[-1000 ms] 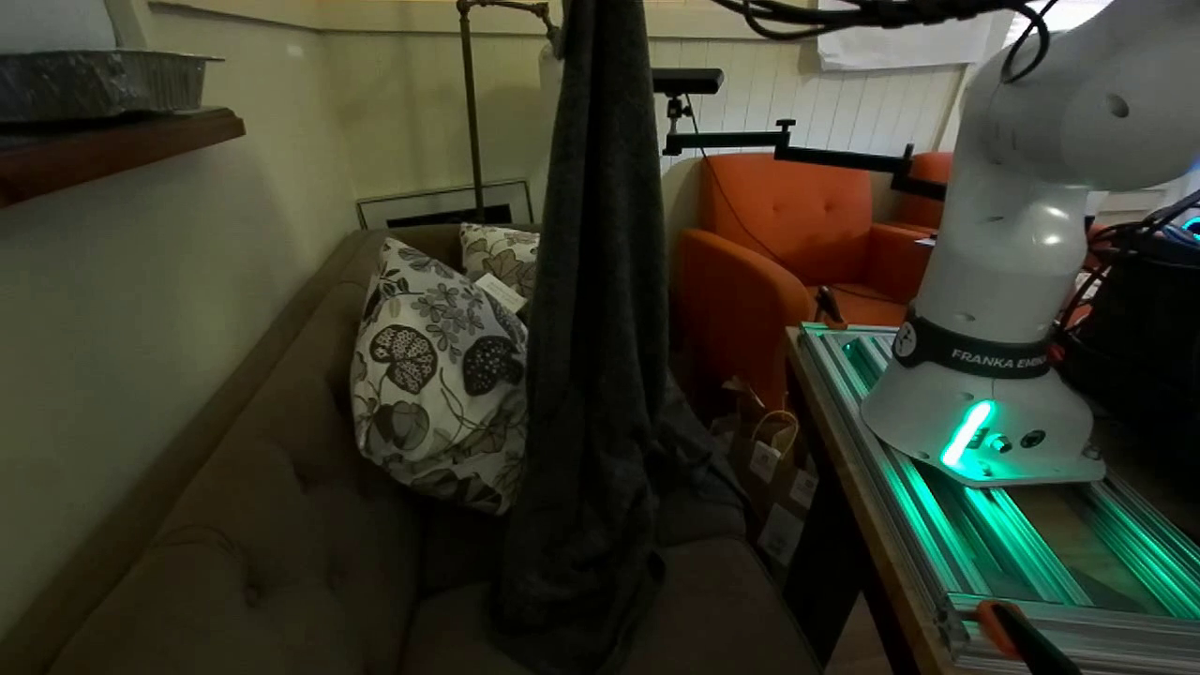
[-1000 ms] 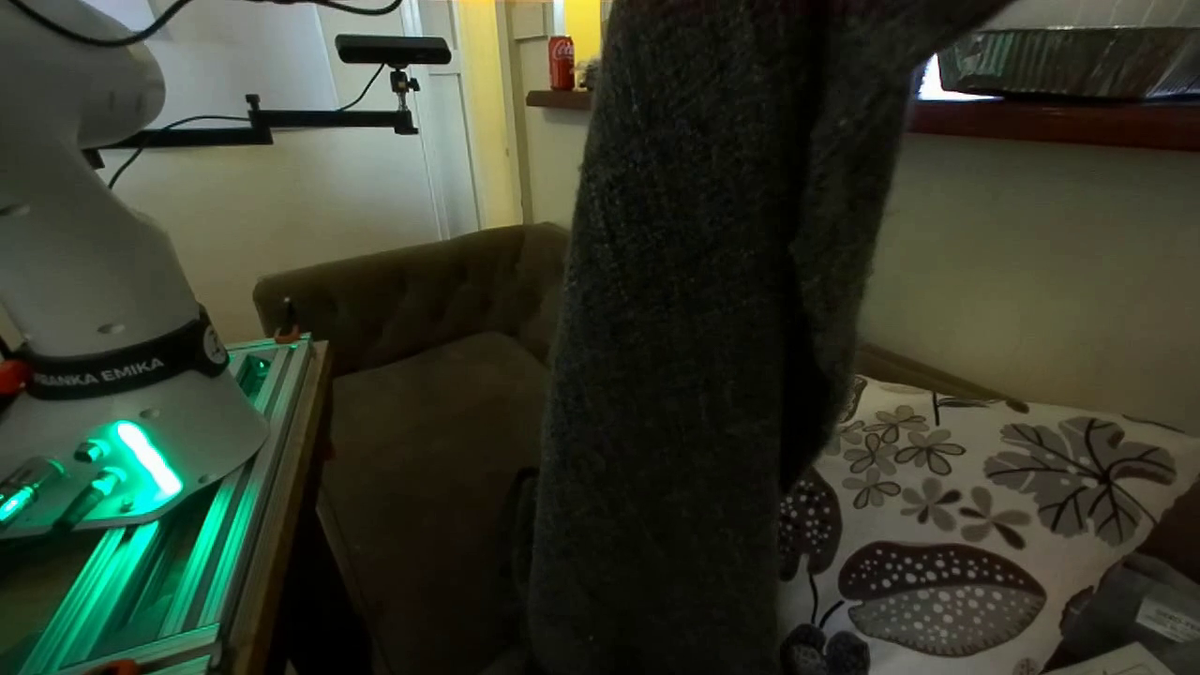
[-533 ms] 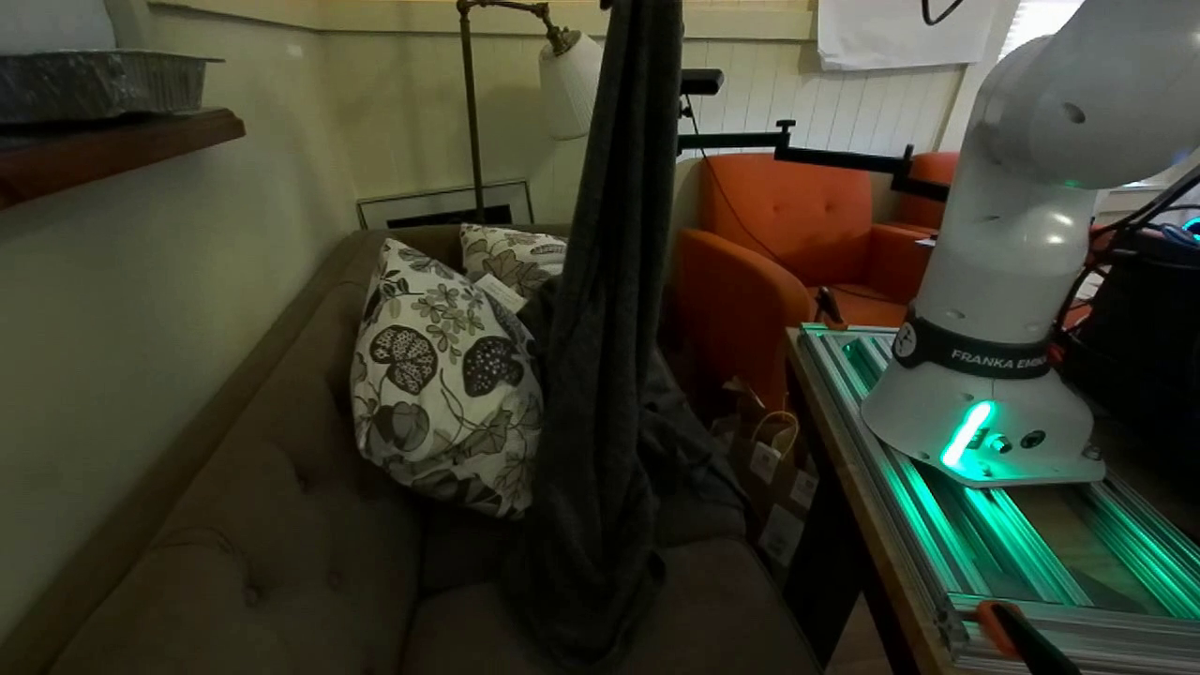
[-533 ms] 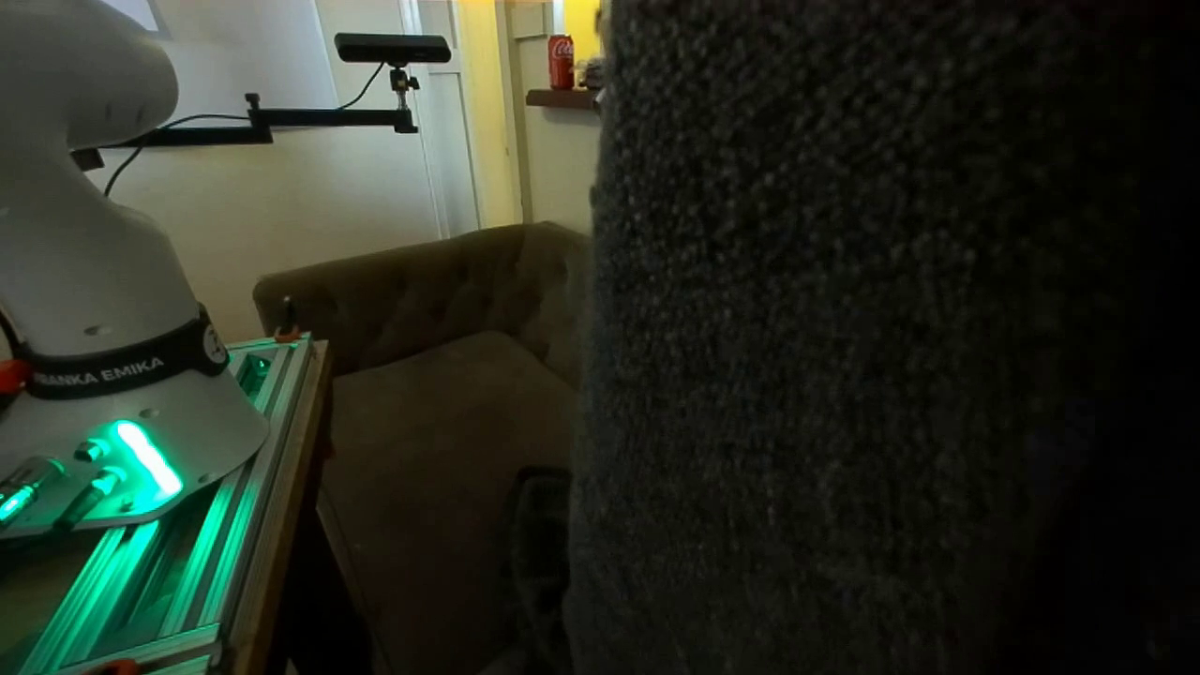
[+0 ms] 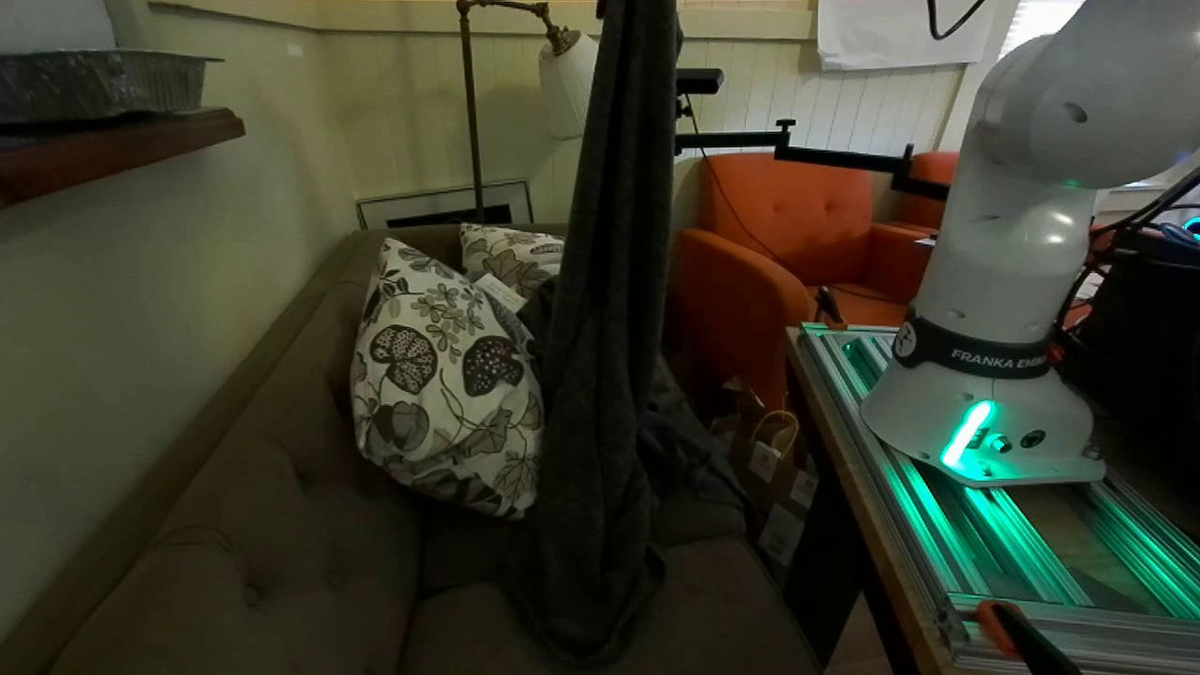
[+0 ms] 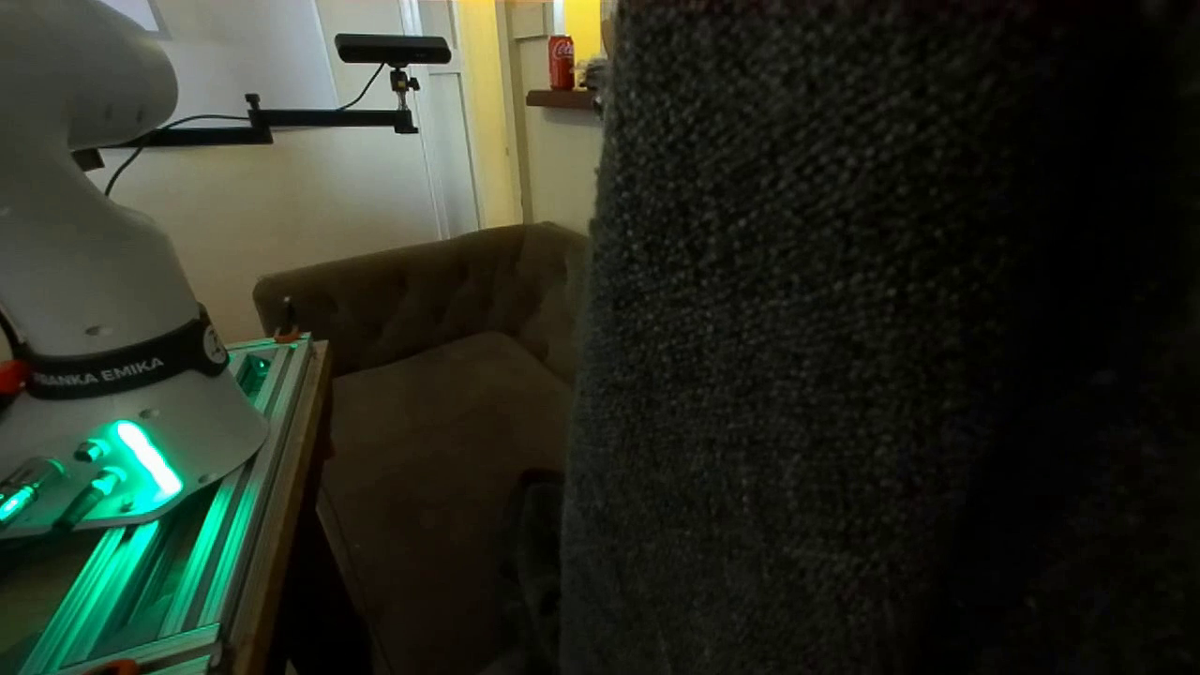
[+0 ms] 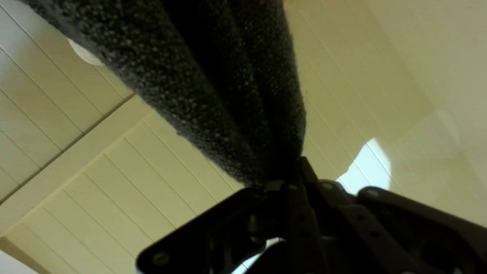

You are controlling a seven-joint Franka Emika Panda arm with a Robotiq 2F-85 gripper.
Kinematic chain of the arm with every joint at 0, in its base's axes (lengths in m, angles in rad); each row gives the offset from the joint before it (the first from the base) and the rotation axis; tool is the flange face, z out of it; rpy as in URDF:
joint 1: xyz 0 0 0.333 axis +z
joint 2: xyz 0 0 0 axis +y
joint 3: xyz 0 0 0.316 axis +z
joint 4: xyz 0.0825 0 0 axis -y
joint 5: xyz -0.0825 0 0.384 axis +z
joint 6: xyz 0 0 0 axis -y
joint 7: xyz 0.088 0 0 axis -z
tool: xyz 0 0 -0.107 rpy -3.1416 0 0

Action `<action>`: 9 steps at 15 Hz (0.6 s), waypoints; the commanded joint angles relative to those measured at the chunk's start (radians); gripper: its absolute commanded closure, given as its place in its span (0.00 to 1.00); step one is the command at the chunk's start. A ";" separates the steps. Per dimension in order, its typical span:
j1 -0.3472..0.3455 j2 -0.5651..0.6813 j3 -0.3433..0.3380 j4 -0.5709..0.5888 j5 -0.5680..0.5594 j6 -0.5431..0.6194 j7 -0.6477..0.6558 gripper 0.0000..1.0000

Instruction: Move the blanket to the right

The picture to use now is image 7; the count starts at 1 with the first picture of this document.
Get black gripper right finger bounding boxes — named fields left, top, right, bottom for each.
left=299, top=155, right=487, bottom=274

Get dark grey blanket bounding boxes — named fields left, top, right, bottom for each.
left=20, top=0, right=309, bottom=189

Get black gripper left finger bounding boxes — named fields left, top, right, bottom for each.
left=134, top=160, right=312, bottom=274

